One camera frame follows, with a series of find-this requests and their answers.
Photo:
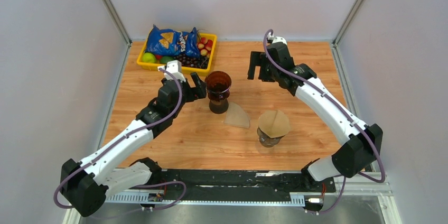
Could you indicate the red apples pile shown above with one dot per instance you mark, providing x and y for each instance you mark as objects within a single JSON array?
[{"x": 205, "y": 46}]

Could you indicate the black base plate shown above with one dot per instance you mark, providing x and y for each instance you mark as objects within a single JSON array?
[{"x": 235, "y": 187}]

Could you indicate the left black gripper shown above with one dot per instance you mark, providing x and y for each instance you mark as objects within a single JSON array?
[{"x": 199, "y": 85}]

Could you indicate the green lime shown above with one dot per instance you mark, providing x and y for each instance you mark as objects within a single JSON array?
[{"x": 148, "y": 57}]

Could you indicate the clear glass dripper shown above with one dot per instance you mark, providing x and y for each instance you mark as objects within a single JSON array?
[{"x": 267, "y": 141}]

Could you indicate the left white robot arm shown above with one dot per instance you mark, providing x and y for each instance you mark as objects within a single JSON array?
[{"x": 122, "y": 149}]

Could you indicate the aluminium frame rail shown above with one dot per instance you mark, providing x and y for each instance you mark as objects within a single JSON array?
[{"x": 356, "y": 186}]

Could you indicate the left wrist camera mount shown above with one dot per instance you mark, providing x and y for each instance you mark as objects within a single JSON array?
[{"x": 172, "y": 71}]

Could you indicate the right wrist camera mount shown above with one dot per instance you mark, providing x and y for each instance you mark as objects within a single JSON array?
[{"x": 271, "y": 39}]

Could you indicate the blue chips bag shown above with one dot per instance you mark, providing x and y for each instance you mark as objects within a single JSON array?
[{"x": 171, "y": 43}]

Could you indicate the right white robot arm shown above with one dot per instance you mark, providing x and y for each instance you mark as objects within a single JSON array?
[{"x": 360, "y": 142}]

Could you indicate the green avocado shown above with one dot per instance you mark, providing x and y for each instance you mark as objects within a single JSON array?
[{"x": 166, "y": 59}]

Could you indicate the dark grape bunch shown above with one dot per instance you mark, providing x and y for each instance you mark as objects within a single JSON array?
[{"x": 200, "y": 62}]

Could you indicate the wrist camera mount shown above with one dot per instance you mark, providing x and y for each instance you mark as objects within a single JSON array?
[
  {"x": 271, "y": 39},
  {"x": 172, "y": 71}
]

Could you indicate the brown amber dripper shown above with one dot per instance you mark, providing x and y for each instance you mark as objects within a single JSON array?
[{"x": 218, "y": 85}]

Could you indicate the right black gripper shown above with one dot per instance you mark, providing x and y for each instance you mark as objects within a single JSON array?
[{"x": 259, "y": 59}]

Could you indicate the paper coffee filter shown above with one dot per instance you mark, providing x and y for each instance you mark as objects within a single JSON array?
[{"x": 274, "y": 123}]

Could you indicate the yellow plastic bin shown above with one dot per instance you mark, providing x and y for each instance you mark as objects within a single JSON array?
[{"x": 185, "y": 70}]

